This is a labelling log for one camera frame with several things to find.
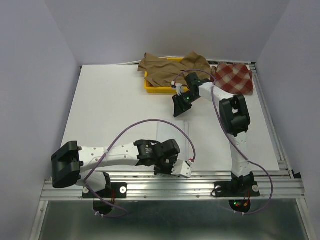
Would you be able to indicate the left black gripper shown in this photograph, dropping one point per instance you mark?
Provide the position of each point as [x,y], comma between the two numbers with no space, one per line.
[173,159]

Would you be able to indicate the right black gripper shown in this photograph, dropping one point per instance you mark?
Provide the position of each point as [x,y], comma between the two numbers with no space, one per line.
[179,107]

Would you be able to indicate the brown skirt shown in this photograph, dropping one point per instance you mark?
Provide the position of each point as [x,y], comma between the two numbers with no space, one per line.
[162,71]

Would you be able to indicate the red plaid skirt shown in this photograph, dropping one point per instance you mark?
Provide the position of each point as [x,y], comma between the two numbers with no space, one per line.
[234,78]

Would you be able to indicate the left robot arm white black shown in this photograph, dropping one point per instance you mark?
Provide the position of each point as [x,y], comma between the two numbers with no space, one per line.
[77,165]

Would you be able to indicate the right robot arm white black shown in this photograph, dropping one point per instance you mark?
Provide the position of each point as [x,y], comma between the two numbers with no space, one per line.
[234,118]

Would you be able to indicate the yellow plastic tray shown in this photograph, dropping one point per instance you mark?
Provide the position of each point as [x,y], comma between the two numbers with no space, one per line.
[163,89]

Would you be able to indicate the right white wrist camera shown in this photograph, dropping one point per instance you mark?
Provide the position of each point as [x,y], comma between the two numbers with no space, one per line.
[180,88]

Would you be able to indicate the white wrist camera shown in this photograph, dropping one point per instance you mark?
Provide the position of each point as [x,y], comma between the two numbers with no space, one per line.
[180,88]
[182,169]

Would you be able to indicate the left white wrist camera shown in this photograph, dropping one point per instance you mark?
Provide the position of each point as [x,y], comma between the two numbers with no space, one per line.
[182,169]

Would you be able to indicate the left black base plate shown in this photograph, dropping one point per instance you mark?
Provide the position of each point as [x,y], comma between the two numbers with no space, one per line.
[116,190]

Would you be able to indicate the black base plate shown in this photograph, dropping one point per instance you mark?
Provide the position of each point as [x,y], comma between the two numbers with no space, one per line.
[116,190]
[230,189]

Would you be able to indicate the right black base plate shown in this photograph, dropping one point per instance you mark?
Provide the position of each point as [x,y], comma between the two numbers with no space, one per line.
[230,189]

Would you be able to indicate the aluminium frame rail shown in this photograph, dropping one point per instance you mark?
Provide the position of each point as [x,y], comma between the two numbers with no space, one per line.
[143,186]

